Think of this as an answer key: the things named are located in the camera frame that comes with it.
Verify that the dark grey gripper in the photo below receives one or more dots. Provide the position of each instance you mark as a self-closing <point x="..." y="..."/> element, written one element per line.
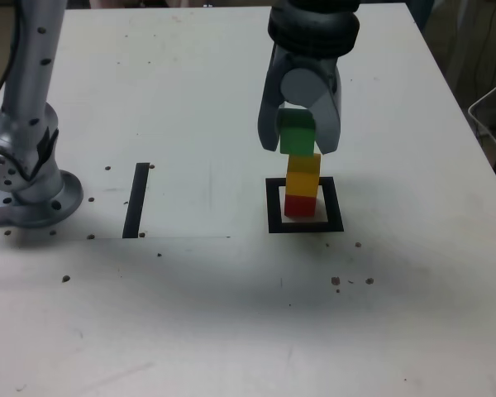
<point x="332" y="72"/>

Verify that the green cube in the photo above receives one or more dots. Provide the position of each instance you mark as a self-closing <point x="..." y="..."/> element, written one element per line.
<point x="297" y="140"/>

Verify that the yellow cube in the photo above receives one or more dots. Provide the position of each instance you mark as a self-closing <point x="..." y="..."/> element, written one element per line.
<point x="301" y="182"/>

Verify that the red cube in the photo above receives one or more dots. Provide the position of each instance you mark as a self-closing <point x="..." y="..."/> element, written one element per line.
<point x="299" y="207"/>

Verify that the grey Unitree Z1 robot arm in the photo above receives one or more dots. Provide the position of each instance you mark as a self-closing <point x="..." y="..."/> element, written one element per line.
<point x="25" y="194"/>

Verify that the black tape square outline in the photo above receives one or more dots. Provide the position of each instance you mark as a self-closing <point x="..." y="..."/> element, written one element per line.
<point x="273" y="207"/>

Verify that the black tape strip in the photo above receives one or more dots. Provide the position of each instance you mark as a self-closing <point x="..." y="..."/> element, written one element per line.
<point x="134" y="202"/>

